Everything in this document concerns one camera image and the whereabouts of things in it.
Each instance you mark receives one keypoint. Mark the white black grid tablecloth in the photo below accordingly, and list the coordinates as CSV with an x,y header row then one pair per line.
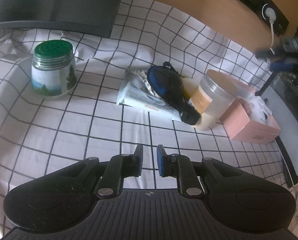
x,y
39,136

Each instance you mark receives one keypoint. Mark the black flat monitor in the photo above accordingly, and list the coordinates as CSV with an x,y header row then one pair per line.
x,y
95,17

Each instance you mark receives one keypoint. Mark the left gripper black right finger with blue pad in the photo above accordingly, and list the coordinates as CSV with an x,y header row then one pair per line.
x,y
183,169

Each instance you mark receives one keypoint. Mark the black framed glass panel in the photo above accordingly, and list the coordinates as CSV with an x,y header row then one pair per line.
x,y
280,92

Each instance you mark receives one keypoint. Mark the white soft sock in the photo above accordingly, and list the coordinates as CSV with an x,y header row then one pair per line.
x,y
256,109

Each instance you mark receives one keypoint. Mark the beige cream plastic jar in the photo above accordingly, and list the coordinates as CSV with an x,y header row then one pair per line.
x,y
212,97

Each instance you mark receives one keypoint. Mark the green lid glass jar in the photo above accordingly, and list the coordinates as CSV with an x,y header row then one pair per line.
x,y
53,71

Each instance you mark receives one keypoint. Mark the grey wet wipes pack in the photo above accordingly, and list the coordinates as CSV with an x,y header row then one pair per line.
x,y
135,91

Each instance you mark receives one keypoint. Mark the pink cardboard box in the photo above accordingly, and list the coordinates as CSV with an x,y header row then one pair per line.
x,y
248,119

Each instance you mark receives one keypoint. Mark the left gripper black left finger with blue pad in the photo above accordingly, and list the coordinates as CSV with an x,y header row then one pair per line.
x,y
114,172

